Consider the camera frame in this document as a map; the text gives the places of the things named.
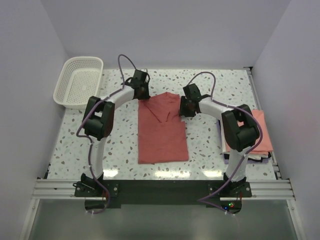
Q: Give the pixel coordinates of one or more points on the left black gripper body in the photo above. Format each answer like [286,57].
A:
[143,92]

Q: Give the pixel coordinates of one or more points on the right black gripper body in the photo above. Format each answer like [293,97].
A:
[185,109]

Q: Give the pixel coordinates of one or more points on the red t shirt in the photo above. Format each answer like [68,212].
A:
[161,132]

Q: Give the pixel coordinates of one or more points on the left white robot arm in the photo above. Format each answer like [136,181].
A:
[97,124]

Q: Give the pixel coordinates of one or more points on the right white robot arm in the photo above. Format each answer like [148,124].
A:
[235,174]

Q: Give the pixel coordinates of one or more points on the white plastic basket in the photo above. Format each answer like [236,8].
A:
[79,79]

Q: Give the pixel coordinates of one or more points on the folded salmon t shirt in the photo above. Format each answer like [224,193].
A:
[241,129]

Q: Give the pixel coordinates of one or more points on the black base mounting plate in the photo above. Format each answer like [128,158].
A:
[148,192]

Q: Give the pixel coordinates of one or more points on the aluminium frame rail right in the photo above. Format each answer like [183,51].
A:
[277,190]

